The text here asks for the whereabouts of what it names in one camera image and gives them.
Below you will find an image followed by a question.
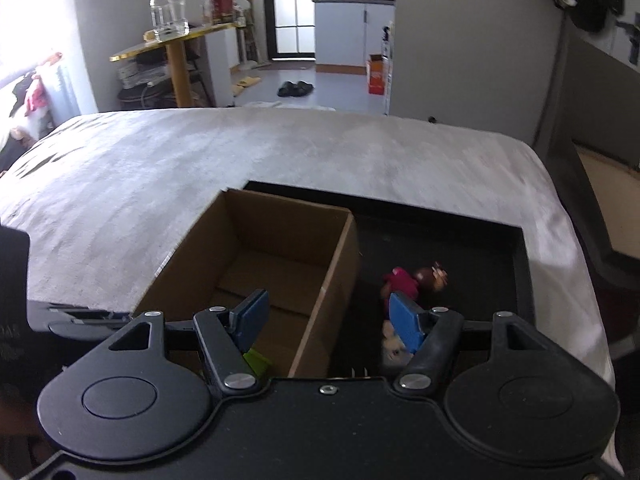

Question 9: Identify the grey plush blanket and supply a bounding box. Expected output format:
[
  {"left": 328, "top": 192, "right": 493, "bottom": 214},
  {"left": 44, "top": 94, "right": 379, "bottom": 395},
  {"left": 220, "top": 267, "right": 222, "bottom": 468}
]
[{"left": 0, "top": 101, "right": 617, "bottom": 480}]

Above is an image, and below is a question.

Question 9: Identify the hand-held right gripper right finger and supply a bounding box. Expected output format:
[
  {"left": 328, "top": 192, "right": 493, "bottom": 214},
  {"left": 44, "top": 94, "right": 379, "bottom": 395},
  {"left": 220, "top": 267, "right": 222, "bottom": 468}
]
[{"left": 388, "top": 292, "right": 540, "bottom": 394}]

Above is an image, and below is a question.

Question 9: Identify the black framed glass door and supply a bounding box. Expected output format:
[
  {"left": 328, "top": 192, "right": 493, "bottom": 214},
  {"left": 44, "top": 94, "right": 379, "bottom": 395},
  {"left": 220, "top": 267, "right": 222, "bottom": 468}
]
[{"left": 262, "top": 0, "right": 317, "bottom": 62}]

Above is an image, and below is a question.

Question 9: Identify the grey padded headboard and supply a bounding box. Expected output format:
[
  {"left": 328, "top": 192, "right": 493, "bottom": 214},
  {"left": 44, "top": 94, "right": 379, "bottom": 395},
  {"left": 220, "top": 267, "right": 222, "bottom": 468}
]
[{"left": 532, "top": 25, "right": 640, "bottom": 283}]

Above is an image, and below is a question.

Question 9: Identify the brown-haired toy figure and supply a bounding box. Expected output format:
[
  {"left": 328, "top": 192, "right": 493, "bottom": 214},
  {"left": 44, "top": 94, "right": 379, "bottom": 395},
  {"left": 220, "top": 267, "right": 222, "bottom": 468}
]
[{"left": 382, "top": 261, "right": 449, "bottom": 319}]

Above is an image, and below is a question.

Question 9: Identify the green toy block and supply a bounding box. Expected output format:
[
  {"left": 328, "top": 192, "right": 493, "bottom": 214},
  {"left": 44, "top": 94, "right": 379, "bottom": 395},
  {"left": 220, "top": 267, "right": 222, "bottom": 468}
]
[{"left": 243, "top": 347, "right": 274, "bottom": 377}]

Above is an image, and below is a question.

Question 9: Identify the pile of clothes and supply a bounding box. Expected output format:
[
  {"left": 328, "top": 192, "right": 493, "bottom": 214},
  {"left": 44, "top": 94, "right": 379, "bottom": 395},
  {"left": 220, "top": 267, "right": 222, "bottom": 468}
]
[{"left": 0, "top": 51, "right": 67, "bottom": 173}]

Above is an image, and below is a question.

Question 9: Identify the cardboard box with black rim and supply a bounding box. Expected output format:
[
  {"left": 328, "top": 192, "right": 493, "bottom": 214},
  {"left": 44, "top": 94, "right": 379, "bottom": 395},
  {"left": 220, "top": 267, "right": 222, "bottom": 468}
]
[{"left": 242, "top": 180, "right": 539, "bottom": 379}]

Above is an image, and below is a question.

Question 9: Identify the brown cardboard box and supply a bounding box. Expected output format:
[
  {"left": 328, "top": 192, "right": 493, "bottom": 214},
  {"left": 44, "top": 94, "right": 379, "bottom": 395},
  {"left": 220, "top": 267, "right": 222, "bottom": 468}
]
[{"left": 134, "top": 188, "right": 361, "bottom": 379}]

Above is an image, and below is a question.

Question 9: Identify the white kitchen cabinet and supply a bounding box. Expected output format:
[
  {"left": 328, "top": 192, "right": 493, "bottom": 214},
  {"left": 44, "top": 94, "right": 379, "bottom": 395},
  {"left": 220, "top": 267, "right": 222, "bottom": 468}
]
[{"left": 313, "top": 0, "right": 396, "bottom": 69}]

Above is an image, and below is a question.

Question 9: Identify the gold round table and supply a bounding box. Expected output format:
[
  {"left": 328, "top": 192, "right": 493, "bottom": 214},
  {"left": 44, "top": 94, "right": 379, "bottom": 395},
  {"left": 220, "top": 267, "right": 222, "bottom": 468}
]
[{"left": 110, "top": 22, "right": 242, "bottom": 109}]

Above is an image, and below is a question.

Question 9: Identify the orange carton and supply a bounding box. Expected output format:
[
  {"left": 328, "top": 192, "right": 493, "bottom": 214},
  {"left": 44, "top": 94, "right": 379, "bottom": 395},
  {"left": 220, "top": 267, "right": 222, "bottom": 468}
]
[{"left": 367, "top": 54, "right": 391, "bottom": 96}]

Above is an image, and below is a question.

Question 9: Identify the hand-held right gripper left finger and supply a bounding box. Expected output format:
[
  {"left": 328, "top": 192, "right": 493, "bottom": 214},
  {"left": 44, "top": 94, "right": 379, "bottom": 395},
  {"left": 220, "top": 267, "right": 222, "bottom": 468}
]
[{"left": 107, "top": 288, "right": 274, "bottom": 402}]

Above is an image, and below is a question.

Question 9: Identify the grey cube bunny toy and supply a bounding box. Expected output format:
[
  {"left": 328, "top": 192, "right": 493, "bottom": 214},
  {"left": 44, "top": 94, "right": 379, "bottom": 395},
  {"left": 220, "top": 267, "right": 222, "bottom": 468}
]
[{"left": 378, "top": 320, "right": 416, "bottom": 376}]

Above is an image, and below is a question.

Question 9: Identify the clear glass bottle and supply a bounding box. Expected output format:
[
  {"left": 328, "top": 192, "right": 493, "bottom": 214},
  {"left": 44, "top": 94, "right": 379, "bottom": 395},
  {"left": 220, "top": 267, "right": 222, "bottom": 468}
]
[{"left": 149, "top": 0, "right": 190, "bottom": 43}]

